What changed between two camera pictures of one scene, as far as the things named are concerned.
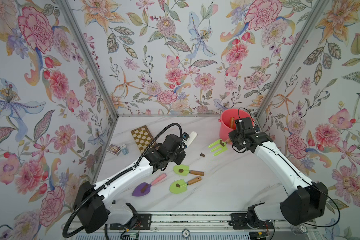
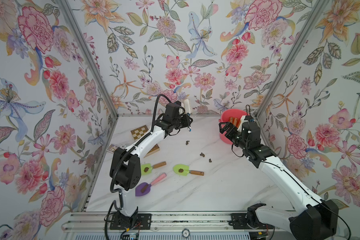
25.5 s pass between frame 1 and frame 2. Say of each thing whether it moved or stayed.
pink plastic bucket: stayed
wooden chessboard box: stayed
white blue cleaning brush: moved
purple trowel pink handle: stayed
